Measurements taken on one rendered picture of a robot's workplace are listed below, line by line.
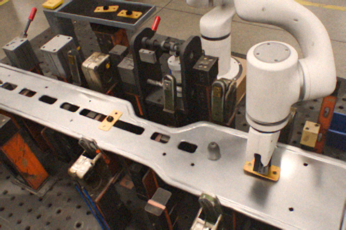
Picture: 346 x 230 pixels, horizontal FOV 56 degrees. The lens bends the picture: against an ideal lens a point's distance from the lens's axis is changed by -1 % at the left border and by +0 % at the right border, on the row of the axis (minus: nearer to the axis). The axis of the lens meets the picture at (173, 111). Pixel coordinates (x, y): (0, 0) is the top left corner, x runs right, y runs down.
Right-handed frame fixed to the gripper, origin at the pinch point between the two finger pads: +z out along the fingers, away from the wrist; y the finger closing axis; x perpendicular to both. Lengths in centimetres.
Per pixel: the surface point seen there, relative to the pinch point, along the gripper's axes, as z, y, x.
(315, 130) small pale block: -3.1, -11.6, 8.9
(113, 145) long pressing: 3.2, 7.7, -40.1
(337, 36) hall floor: 104, -225, -2
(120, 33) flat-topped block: -4, -34, -65
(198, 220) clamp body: -1.2, 19.7, -7.4
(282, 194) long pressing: 3.4, 4.3, 6.1
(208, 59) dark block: -8.5, -23.3, -24.0
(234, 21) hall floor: 103, -224, -96
